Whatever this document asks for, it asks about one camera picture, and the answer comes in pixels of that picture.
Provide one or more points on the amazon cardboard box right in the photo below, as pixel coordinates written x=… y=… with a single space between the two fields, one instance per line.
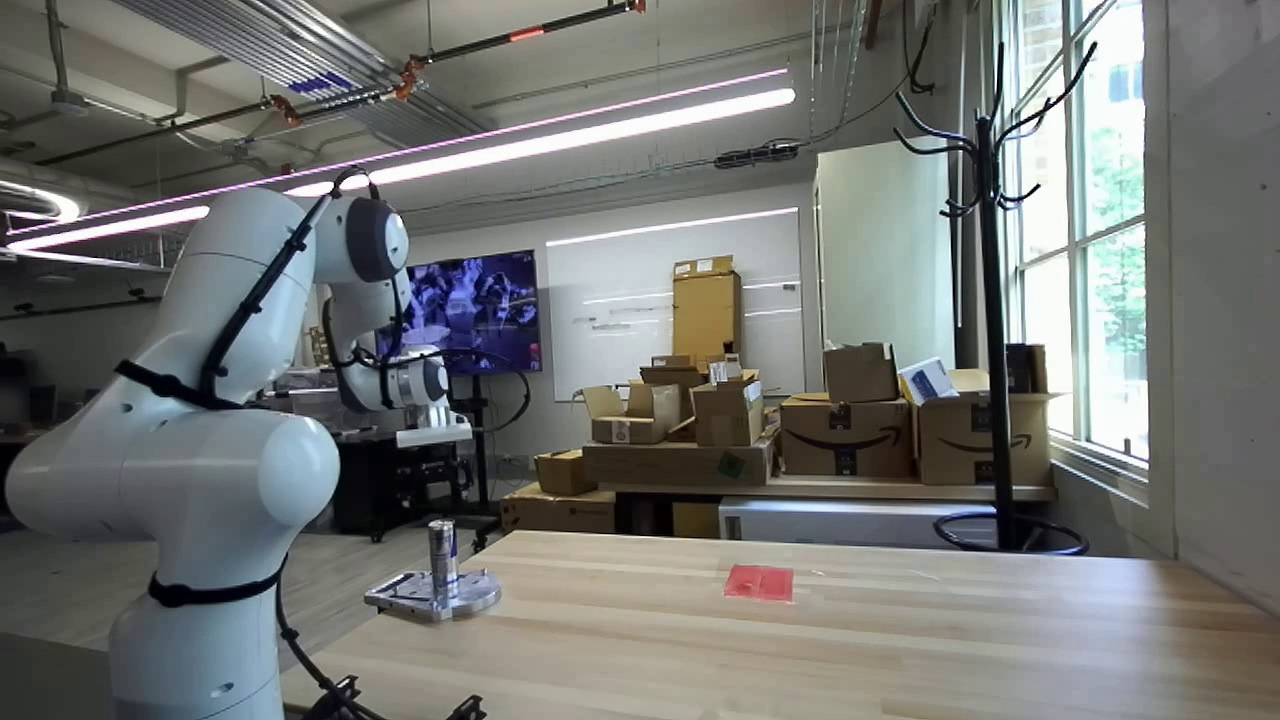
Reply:
x=952 y=440

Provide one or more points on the long flat cardboard box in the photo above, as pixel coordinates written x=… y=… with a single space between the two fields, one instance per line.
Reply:
x=669 y=466

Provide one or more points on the grey can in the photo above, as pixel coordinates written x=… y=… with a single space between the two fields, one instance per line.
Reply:
x=442 y=562

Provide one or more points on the white tall cabinet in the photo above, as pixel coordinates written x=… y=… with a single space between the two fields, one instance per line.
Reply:
x=887 y=259

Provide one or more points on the large wall television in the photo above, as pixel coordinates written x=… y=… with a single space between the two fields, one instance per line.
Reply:
x=480 y=314

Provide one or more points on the tall upright cardboard box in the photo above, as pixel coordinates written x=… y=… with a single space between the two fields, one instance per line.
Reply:
x=705 y=311

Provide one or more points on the amazon cardboard box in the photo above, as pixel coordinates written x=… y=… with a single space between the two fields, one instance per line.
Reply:
x=823 y=439
x=952 y=440

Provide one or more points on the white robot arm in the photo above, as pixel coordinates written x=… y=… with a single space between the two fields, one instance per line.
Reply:
x=183 y=453

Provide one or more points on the black television stand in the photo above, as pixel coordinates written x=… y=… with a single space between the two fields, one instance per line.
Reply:
x=480 y=517

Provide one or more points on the white whiteboard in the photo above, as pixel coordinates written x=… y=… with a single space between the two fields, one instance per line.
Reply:
x=609 y=299

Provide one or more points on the cardboard box top middle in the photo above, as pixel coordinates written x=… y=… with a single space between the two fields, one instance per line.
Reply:
x=861 y=373

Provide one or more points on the large cardboard box on floor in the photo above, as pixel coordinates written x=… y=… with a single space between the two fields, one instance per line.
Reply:
x=528 y=506

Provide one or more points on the black frame side table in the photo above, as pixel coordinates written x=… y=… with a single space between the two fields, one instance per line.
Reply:
x=816 y=510

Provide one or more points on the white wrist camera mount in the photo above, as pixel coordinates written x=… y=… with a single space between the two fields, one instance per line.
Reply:
x=442 y=432

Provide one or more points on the red paper sheet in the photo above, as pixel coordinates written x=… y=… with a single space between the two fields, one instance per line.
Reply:
x=756 y=583

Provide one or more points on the silver metal platform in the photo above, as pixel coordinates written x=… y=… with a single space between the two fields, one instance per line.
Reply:
x=410 y=599

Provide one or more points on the amazon cardboard box left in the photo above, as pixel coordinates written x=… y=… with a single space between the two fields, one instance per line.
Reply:
x=823 y=439

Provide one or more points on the black coat rack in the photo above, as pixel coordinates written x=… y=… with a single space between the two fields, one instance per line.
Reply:
x=983 y=144

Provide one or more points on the small cardboard box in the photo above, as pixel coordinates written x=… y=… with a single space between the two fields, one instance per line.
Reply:
x=563 y=473

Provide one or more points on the long ceiling light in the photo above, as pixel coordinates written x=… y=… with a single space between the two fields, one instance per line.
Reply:
x=460 y=152

